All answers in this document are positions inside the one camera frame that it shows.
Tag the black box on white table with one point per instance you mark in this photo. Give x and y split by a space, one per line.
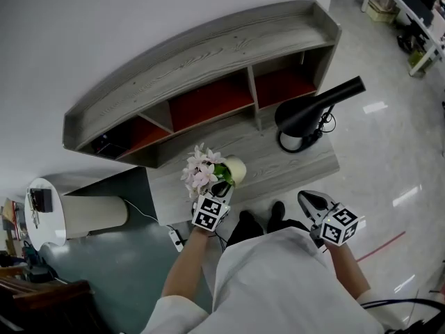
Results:
46 200

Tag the person's right black shoe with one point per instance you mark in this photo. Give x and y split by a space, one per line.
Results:
278 211

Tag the grey wooden desk with hutch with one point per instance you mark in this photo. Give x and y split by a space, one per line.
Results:
278 165

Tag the person's dark trousers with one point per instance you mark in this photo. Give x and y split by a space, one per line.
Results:
245 233

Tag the person's left black shoe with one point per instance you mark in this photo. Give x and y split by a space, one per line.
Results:
247 216

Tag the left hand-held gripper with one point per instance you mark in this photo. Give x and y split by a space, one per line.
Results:
210 214

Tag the dark framed gadget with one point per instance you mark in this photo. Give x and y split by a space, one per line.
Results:
34 198

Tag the white power strip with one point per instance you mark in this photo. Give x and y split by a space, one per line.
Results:
176 240

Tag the dark wooden cabinet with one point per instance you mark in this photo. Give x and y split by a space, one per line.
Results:
45 304

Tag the pink flowers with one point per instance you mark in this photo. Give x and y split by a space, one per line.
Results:
236 169

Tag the pale green storage box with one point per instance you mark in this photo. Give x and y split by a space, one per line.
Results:
417 61
382 12

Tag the person's white shirt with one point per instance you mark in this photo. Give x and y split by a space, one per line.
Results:
278 284

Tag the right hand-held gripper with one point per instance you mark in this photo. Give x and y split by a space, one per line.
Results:
339 226

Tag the white table with beige base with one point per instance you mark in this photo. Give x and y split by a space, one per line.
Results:
45 228

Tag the person's right forearm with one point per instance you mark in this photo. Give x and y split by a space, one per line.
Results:
347 270

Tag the person's black shoe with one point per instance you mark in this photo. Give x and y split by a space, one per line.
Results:
247 216
278 211

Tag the person's left forearm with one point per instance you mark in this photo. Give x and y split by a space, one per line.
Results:
184 266

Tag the long white office desk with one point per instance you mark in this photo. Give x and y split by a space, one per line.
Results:
429 37

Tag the black desk lamp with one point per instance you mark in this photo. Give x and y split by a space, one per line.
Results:
302 111

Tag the small flat gadget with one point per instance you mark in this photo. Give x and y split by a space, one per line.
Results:
35 218

